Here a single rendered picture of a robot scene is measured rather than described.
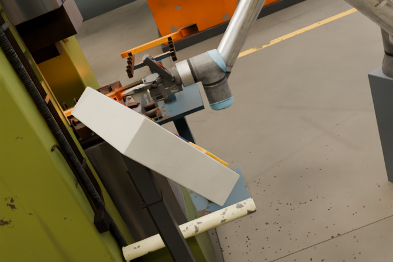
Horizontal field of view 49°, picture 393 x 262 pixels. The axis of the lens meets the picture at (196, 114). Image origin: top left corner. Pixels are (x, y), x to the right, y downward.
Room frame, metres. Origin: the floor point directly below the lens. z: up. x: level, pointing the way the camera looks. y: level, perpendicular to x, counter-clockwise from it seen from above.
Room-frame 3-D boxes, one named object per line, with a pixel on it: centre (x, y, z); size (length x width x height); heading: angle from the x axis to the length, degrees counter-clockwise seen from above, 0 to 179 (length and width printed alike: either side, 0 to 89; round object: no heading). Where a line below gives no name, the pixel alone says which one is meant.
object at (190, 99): (2.00, 0.09, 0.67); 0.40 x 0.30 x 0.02; 176
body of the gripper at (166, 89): (1.47, 0.07, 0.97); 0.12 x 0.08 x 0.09; 88
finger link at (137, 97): (1.45, 0.17, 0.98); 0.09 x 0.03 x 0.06; 91
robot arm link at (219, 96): (1.47, -0.11, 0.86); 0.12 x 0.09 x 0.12; 174
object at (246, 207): (1.10, 0.16, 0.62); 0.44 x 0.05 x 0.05; 88
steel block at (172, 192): (1.51, 0.46, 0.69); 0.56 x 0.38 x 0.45; 88
